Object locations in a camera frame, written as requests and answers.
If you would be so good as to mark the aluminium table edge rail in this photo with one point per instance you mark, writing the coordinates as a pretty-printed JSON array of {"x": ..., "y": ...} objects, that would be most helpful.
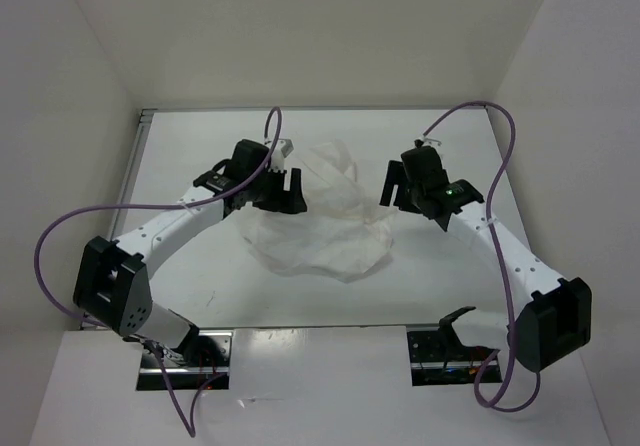
[{"x": 142, "y": 130}]

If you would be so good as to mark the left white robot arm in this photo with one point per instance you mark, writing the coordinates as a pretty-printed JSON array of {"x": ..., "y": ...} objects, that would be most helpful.
[{"x": 113, "y": 283}]

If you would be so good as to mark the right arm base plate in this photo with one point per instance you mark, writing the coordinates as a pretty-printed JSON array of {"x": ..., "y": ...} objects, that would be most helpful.
[{"x": 434, "y": 363}]

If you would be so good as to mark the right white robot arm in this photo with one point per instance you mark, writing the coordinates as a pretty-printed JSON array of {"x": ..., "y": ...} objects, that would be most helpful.
[{"x": 550, "y": 316}]

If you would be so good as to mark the white fabric skirt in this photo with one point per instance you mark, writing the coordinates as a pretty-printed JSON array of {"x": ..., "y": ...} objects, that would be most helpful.
[{"x": 344, "y": 234}]

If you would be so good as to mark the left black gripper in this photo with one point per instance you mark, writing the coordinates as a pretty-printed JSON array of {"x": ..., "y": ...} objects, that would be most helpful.
[{"x": 289, "y": 202}]

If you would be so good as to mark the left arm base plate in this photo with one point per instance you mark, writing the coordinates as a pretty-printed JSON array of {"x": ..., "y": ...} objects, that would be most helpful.
[{"x": 209, "y": 366}]

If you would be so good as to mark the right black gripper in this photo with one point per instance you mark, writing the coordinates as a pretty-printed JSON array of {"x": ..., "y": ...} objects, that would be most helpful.
[{"x": 395, "y": 174}]

